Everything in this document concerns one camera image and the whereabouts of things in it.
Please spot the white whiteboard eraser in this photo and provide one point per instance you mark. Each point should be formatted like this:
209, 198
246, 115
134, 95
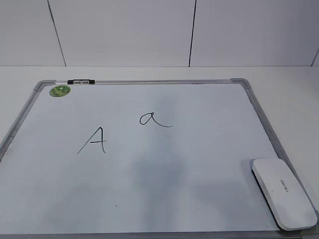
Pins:
285, 196

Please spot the black board hanger clip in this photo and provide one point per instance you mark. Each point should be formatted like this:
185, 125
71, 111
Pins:
81, 82

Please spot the round green magnet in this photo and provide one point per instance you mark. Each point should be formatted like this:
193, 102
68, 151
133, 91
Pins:
60, 91

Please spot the white board with aluminium frame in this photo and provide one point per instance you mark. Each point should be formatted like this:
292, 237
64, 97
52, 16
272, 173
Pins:
140, 160

